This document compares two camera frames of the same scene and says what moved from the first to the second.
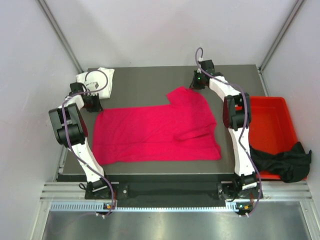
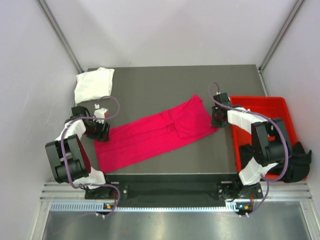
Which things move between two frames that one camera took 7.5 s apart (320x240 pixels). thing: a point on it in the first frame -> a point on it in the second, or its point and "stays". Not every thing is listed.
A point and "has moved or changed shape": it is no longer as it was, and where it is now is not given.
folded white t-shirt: x=98 y=81 stays
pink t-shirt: x=185 y=129 has moved or changed shape
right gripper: x=193 y=84 -> x=214 y=123
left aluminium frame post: x=53 y=20 stays
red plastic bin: x=271 y=129 stays
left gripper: x=98 y=107 -> x=102 y=136
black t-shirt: x=293 y=166 stays
